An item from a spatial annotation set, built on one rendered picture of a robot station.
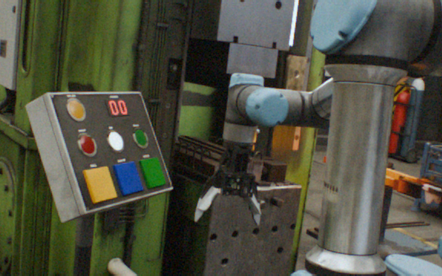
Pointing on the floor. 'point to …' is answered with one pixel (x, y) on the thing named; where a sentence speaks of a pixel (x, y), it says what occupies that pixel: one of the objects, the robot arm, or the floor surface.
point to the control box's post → (84, 245)
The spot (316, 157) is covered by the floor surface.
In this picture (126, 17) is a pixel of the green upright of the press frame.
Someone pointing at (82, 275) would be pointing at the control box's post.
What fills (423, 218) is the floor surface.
